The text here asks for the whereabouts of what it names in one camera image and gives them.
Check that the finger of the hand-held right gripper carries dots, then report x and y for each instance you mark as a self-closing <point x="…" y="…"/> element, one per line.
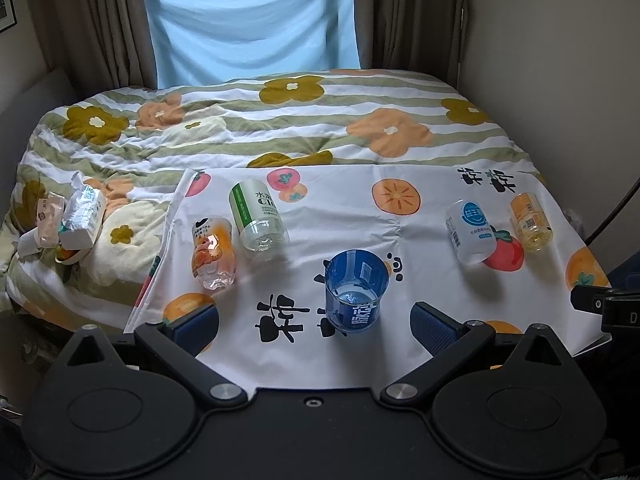
<point x="590" y="301"/>

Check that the white fruit-print cloth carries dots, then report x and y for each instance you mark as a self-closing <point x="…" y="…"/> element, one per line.
<point x="330" y="200"/>

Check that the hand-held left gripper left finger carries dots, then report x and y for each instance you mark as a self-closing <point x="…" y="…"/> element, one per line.
<point x="196" y="327"/>

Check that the clear cup with orange print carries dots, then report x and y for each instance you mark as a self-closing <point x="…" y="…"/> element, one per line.
<point x="212" y="256"/>

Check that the floral striped blanket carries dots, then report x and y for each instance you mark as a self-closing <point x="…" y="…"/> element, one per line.
<point x="300" y="120"/>

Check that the white cup with blue label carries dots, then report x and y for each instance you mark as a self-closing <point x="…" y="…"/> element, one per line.
<point x="467" y="231"/>

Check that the white headboard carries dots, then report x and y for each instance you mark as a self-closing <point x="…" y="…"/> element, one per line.
<point x="42" y="92"/>

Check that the small orange object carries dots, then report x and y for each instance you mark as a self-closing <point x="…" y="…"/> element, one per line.
<point x="67" y="256"/>

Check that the beige curtain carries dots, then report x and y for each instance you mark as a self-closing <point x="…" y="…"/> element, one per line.
<point x="95" y="20"/>
<point x="410" y="15"/>

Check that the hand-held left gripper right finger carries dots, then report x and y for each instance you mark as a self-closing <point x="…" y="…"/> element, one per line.
<point x="434" y="331"/>

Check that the white green tissue pack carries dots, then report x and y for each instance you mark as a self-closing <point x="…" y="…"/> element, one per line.
<point x="81" y="216"/>

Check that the light blue window cloth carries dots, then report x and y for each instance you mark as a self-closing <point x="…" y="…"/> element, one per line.
<point x="250" y="25"/>

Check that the clear cup with green label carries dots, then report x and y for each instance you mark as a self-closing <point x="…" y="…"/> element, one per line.
<point x="250" y="206"/>

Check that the pink tissue pack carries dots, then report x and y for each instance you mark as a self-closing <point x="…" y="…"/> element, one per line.
<point x="50" y="216"/>

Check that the framed wall picture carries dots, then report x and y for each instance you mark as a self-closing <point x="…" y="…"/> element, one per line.
<point x="6" y="2"/>

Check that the blue transparent cup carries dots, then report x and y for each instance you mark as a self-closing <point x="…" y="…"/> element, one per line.
<point x="356" y="310"/>

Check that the yellow transparent cup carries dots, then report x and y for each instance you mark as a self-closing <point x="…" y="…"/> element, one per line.
<point x="527" y="216"/>

